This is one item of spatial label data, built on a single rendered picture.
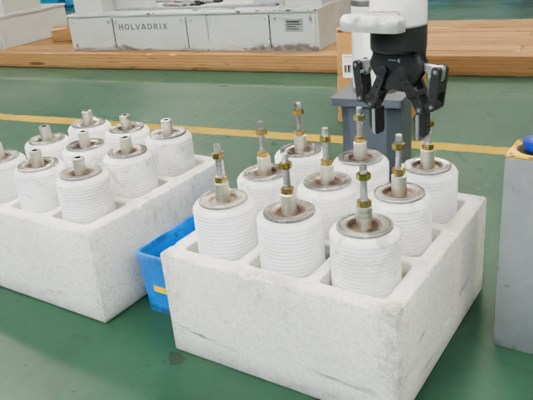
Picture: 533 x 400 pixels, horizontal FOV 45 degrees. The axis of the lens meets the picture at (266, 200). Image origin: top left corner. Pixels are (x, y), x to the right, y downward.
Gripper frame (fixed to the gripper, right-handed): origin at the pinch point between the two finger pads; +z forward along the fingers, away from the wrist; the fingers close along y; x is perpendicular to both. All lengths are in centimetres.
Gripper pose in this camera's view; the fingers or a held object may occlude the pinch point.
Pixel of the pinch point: (398, 126)
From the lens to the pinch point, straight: 93.4
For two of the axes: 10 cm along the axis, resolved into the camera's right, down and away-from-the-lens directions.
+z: 0.9, 9.1, 4.0
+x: -6.8, 3.4, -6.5
